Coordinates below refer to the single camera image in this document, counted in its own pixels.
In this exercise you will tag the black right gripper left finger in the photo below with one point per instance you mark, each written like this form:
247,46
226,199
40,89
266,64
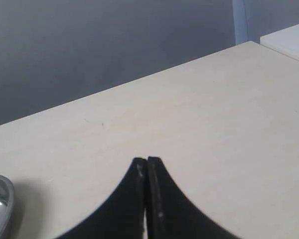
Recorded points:
121,216

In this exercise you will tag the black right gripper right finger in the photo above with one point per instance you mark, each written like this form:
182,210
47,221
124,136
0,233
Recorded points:
170,214

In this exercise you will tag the round stainless steel pan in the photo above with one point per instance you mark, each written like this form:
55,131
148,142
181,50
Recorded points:
7,199

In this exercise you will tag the white side table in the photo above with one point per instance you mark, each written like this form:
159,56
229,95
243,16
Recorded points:
285,41

